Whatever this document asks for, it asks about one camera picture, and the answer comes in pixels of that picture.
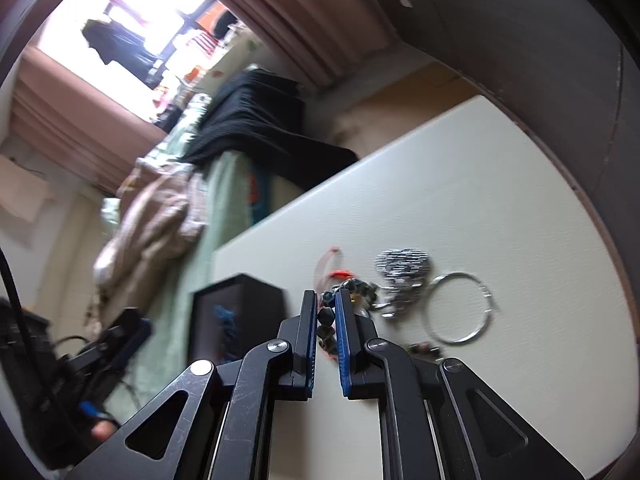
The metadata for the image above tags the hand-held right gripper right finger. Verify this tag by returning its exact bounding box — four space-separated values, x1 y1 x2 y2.
334 289 587 480

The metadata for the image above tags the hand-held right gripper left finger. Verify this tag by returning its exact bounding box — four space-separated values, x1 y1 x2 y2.
65 290 320 480

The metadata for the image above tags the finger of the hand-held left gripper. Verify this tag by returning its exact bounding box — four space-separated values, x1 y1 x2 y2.
59 306 154 403

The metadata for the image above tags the dark bead bracelet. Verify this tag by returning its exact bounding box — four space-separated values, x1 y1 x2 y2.
317 279 377 358

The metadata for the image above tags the black jewelry box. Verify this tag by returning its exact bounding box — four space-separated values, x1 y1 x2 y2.
189 273 286 367

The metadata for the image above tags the green bed sheet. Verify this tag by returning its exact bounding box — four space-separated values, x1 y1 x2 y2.
99 110 273 413

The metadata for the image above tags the silver hoop bangle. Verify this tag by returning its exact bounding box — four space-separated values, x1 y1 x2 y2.
424 272 497 347

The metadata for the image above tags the silver heart pendant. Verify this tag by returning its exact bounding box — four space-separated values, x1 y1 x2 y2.
375 247 432 292

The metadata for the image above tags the beige blanket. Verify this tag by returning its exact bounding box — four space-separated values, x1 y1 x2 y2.
92 156 210 302

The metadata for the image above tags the brown curtain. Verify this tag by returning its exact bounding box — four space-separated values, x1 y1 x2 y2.
197 0 403 95
9 46 172 195

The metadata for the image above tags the black cloth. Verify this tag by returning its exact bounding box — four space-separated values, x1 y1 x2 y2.
179 69 359 187

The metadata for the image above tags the dark hanging garment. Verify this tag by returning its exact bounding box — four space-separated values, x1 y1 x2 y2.
81 18 163 78

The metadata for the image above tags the striped hanging cloth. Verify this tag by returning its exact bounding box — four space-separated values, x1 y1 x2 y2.
186 30 221 55

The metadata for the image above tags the silver key ring charm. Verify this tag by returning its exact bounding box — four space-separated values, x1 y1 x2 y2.
369 284 427 320

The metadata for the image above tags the red string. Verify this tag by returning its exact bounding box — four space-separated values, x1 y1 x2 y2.
314 246 357 292

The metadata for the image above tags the small bead string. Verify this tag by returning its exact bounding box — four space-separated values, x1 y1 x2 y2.
404 341 445 359

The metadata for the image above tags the black cable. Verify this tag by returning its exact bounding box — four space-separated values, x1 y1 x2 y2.
0 247 31 341

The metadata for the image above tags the paper sheet on wall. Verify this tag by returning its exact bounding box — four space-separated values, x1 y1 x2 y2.
0 154 52 224

